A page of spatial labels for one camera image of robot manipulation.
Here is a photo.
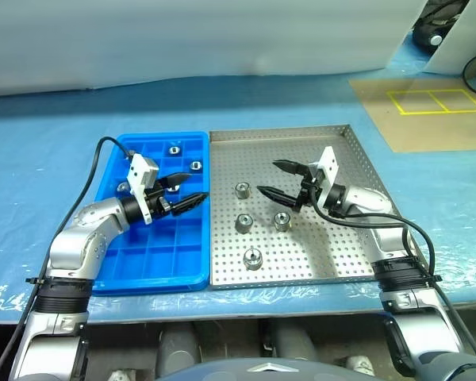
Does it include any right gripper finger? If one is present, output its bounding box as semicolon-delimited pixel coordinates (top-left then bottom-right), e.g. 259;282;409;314
256;185;299;209
272;159;311;178

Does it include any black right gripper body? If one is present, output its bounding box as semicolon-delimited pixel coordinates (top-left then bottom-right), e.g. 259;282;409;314
294;163;327;212

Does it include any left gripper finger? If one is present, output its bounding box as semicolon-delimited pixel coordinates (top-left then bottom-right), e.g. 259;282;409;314
169;192;209;217
158;172;192;190

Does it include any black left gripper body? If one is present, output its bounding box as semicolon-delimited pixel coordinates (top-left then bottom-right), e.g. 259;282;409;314
145;178;174;218

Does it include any blue compartment tray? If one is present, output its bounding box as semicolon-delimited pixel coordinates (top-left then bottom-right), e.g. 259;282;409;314
90;131;210;297

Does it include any perforated metal tray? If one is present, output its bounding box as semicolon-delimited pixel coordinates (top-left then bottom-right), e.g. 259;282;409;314
208;124;432;288

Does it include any tan mat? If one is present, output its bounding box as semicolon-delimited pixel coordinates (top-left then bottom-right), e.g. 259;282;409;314
347;77;476;154

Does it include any white foam backdrop sheet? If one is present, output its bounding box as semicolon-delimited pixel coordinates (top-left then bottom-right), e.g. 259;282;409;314
0;0;430;99

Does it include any grey rounded shape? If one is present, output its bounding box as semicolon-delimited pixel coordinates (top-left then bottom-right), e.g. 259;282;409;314
157;323;202;378
268;317;319;363

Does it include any dark grey robot torso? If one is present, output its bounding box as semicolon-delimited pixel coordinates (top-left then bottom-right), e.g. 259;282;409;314
154;358;368;381

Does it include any black device with silver knob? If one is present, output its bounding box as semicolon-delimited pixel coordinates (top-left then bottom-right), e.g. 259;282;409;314
411;0;462;51

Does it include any white leaning panel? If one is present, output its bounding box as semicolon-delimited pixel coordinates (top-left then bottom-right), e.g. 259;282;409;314
386;0;476;76

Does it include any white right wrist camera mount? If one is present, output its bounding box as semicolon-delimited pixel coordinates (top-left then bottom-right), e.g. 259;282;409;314
308;145;339;210

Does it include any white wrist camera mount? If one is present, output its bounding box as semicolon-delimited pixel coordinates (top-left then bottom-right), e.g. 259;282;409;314
127;153;160;225
308;145;339;210

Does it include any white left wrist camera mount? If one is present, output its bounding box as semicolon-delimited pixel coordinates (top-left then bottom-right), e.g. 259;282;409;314
127;153;160;225

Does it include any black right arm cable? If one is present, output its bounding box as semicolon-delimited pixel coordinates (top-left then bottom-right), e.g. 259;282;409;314
309;186;476;358

